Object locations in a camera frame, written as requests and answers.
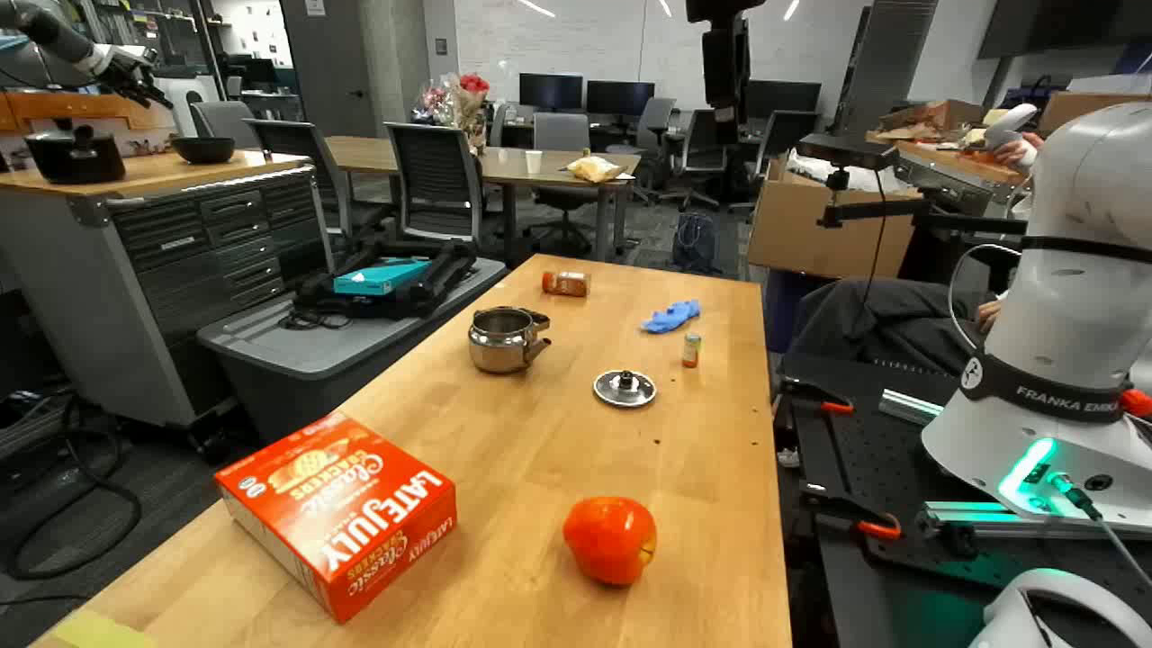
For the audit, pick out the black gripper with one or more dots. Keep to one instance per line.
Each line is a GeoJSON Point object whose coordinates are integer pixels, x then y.
{"type": "Point", "coordinates": [728, 44]}

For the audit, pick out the steel kettle lid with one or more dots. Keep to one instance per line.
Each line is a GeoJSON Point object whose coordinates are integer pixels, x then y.
{"type": "Point", "coordinates": [623, 386]}

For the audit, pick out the steel kettle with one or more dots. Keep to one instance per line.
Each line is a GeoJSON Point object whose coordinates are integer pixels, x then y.
{"type": "Point", "coordinates": [506, 342]}

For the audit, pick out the gray background robot arm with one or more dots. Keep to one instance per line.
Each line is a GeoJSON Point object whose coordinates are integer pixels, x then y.
{"type": "Point", "coordinates": [59, 38]}

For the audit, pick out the dark computer monitor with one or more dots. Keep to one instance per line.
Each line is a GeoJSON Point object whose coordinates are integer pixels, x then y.
{"type": "Point", "coordinates": [620, 98]}
{"type": "Point", "coordinates": [783, 98]}
{"type": "Point", "coordinates": [551, 92]}

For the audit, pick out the yellow bag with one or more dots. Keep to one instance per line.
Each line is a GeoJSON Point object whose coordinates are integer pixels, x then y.
{"type": "Point", "coordinates": [595, 170]}

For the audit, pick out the large cardboard box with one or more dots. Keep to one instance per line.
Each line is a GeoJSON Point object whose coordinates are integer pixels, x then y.
{"type": "Point", "coordinates": [830, 234]}

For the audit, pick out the open cardboard box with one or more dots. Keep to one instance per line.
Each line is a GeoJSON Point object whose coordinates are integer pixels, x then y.
{"type": "Point", "coordinates": [929, 121]}

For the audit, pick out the white cup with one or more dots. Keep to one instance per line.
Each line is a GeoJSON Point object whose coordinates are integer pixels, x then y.
{"type": "Point", "coordinates": [535, 162]}

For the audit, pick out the blue cloth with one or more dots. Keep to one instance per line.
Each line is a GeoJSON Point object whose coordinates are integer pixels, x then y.
{"type": "Point", "coordinates": [669, 317]}

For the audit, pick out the wooden meeting table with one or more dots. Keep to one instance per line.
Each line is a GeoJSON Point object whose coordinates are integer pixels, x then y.
{"type": "Point", "coordinates": [506, 166]}

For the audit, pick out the orange-brown spice bottle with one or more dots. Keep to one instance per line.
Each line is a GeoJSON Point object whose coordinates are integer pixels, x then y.
{"type": "Point", "coordinates": [564, 284]}

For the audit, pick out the small yellow-label jar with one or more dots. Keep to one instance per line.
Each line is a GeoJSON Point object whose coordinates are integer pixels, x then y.
{"type": "Point", "coordinates": [693, 350]}

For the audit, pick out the flower gift basket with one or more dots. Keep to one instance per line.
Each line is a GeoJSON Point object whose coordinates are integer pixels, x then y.
{"type": "Point", "coordinates": [461, 110]}

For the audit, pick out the dark gray fabric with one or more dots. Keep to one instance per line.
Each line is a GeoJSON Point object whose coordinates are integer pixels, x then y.
{"type": "Point", "coordinates": [875, 326]}

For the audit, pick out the white handheld controller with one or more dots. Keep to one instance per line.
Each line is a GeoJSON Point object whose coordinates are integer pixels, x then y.
{"type": "Point", "coordinates": [1008, 125]}

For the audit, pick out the gray mesh office chair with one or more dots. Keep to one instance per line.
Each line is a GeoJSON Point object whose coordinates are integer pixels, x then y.
{"type": "Point", "coordinates": [300, 149]}
{"type": "Point", "coordinates": [432, 180]}
{"type": "Point", "coordinates": [224, 121]}

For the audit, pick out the black bag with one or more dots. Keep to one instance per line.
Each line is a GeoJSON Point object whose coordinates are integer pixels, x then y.
{"type": "Point", "coordinates": [425, 294]}

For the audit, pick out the aluminium extrusion bar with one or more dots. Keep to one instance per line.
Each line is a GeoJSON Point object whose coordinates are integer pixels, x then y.
{"type": "Point", "coordinates": [915, 404]}
{"type": "Point", "coordinates": [972, 514]}

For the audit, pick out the teal case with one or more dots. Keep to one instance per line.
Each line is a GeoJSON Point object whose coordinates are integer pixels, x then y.
{"type": "Point", "coordinates": [380, 280]}

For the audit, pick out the orange toy tomato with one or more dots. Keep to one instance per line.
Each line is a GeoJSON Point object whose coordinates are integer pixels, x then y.
{"type": "Point", "coordinates": [609, 540]}

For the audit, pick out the gray plastic bin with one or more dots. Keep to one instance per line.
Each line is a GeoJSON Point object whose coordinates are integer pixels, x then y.
{"type": "Point", "coordinates": [326, 354]}

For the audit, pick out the black breadboard table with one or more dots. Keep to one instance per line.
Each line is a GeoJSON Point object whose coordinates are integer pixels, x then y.
{"type": "Point", "coordinates": [864, 587]}

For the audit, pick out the black bowl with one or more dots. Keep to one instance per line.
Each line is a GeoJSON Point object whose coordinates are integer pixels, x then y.
{"type": "Point", "coordinates": [201, 149]}

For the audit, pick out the orange cracker box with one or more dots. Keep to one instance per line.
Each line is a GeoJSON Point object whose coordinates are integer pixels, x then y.
{"type": "Point", "coordinates": [342, 517]}

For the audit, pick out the white curved plastic object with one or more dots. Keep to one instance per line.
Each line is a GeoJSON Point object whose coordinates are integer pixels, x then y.
{"type": "Point", "coordinates": [1019, 594]}

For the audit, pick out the gray drawer cabinet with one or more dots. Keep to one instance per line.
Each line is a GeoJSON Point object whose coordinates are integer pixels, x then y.
{"type": "Point", "coordinates": [155, 276]}

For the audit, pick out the orange wooden board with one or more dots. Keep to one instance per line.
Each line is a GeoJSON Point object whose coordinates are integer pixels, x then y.
{"type": "Point", "coordinates": [72, 110]}

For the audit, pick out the black cooking pot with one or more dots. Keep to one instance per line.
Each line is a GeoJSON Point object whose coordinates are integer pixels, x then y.
{"type": "Point", "coordinates": [72, 155]}

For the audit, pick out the yellow sponge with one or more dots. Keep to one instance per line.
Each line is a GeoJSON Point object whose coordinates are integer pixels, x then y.
{"type": "Point", "coordinates": [101, 632]}

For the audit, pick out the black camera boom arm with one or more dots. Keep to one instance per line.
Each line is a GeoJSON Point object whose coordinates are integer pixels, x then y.
{"type": "Point", "coordinates": [921, 215]}

